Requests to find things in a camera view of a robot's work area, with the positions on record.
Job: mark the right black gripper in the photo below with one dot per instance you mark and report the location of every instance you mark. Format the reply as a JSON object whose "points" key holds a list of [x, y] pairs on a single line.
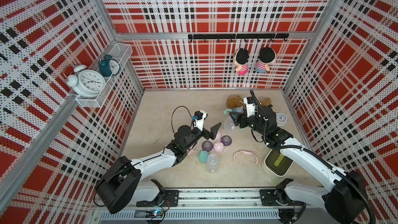
{"points": [[240, 116]]}

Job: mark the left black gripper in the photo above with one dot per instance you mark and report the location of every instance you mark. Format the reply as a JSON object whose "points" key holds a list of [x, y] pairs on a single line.
{"points": [[212, 134]]}

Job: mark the clear baby bottle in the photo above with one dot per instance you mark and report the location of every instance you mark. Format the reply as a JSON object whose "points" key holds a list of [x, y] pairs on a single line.
{"points": [[212, 163], [229, 124]]}

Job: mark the pink bottle handle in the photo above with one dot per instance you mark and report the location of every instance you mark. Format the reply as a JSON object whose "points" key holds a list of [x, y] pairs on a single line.
{"points": [[247, 154]]}

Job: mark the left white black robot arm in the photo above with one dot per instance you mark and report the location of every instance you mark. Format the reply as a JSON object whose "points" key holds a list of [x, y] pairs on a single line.
{"points": [[124, 183]]}

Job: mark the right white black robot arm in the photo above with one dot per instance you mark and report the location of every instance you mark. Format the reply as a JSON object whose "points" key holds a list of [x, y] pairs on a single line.
{"points": [[342, 194]]}

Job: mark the pink bottle cap upper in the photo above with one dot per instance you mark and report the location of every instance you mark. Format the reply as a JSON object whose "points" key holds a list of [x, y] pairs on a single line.
{"points": [[218, 136]]}

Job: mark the pink bottle cap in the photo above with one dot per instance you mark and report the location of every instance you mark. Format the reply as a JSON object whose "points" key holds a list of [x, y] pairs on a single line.
{"points": [[218, 136], [218, 147]]}

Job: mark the brown plush toy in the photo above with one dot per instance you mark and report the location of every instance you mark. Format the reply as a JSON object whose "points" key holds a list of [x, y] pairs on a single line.
{"points": [[235, 101]]}

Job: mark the pink bottle cap lower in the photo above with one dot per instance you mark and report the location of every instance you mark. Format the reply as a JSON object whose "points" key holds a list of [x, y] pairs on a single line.
{"points": [[218, 147]]}

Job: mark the small white alarm clock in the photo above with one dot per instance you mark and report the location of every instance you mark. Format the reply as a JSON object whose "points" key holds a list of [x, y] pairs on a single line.
{"points": [[281, 119]]}

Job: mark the white bin green inside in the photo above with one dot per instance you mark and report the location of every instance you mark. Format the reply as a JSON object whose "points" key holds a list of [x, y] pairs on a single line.
{"points": [[276, 164]]}

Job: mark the doll with pink dress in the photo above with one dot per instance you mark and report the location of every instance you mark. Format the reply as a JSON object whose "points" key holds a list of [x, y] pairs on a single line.
{"points": [[240, 61]]}

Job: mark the doll with striped shirt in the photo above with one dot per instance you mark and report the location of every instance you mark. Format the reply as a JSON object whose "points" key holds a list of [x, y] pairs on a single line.
{"points": [[267, 57]]}

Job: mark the green circuit board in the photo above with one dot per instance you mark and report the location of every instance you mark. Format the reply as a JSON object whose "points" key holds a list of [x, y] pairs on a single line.
{"points": [[154, 214]]}

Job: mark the teal alarm clock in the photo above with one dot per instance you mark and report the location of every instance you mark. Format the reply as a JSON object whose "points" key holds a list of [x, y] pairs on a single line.
{"points": [[108, 66]]}

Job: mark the large white alarm clock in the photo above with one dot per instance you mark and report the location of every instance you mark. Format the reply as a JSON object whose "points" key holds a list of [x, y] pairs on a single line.
{"points": [[85, 82]]}

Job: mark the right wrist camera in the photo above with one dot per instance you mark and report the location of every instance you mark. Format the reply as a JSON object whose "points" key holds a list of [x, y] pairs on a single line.
{"points": [[251, 106]]}

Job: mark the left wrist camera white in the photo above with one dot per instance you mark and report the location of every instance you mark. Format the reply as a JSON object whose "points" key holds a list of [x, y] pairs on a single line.
{"points": [[198, 119]]}

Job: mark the black hook rail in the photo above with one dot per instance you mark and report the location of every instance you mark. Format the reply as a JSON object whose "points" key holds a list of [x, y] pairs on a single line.
{"points": [[218, 37]]}

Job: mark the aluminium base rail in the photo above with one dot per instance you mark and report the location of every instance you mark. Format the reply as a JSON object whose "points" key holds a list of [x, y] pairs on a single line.
{"points": [[228, 205]]}

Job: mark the white wire wall shelf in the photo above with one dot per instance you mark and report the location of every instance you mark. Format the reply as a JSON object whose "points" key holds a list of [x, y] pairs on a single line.
{"points": [[121, 53]]}

